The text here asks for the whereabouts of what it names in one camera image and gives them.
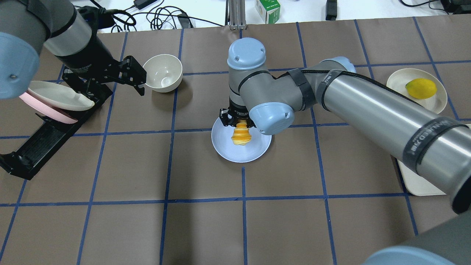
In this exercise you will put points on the cream oval plate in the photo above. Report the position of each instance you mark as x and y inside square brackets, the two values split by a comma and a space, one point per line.
[57, 95]

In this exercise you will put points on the pink plate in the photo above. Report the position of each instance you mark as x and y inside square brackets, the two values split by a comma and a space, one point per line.
[47, 110]

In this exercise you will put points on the black power adapter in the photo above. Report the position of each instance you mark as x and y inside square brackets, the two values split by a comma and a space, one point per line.
[185, 21]

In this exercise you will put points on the white rectangular tray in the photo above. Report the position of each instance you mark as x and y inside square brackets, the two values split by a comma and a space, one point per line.
[417, 185]

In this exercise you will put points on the black plate rack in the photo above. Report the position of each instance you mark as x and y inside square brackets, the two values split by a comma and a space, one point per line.
[27, 161]

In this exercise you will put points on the white ceramic bowl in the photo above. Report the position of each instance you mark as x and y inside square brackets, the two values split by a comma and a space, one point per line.
[164, 73]

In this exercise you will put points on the yellow lemon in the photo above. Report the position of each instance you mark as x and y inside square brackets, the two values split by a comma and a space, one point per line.
[421, 88]

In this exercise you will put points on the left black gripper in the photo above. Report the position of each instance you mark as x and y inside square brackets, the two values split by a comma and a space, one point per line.
[89, 55]

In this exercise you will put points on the striped orange bread roll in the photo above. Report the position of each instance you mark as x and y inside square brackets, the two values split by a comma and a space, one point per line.
[241, 135]

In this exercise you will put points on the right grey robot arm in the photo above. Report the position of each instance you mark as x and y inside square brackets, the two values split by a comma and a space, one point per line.
[435, 147]

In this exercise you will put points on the light blue plate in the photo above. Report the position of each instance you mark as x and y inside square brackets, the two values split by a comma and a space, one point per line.
[223, 144]

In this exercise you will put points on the green white box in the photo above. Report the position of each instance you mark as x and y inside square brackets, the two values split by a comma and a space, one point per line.
[269, 10]

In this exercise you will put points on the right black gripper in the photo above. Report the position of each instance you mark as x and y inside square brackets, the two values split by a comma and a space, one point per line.
[236, 109]

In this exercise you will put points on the black device on desk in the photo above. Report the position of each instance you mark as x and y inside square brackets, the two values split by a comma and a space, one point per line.
[331, 10]

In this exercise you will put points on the cream round plate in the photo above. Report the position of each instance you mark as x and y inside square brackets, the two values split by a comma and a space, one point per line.
[399, 79]

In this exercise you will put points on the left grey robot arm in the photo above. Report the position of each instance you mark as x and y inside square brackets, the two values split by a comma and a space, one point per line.
[29, 25]

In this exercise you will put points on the aluminium frame post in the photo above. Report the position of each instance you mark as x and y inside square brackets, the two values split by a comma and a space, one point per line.
[235, 14]

